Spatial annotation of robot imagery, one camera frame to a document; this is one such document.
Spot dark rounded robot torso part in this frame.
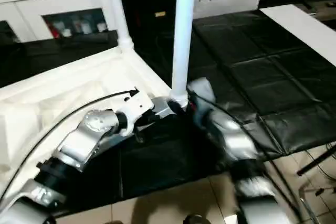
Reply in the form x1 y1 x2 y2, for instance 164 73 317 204
183 214 208 224

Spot white plastic table top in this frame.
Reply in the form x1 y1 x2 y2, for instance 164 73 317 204
0 47 190 204

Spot black ribbed dangling strap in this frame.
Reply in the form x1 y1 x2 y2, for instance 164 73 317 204
134 126 145 144

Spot white flat board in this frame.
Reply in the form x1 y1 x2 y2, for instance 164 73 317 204
259 3 336 68

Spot black work mat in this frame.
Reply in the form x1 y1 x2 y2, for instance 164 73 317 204
0 8 336 212

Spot tangled thin floor wires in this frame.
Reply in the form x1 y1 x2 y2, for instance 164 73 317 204
313 150 336 199

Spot black metal table frame leg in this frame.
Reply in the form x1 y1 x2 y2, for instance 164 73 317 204
296 144 336 177

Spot white glass-door cabinet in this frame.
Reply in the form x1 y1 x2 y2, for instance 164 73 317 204
0 0 119 43

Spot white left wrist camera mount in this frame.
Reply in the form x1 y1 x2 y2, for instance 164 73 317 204
115 87 155 137

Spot metal chair leg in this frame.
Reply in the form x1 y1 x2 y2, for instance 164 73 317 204
298 182 336 224

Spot white plastic table leg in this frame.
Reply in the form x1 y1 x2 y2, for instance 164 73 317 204
103 0 135 55
169 0 198 109

